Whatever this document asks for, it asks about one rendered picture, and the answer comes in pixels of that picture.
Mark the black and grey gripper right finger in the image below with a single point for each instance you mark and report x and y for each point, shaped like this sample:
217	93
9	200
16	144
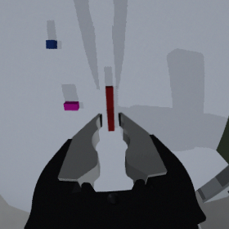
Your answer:
149	159

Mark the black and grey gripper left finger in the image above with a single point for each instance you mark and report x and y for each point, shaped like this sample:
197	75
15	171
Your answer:
73	164

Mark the small magenta block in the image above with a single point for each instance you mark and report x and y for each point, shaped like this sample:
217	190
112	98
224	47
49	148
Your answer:
71	105

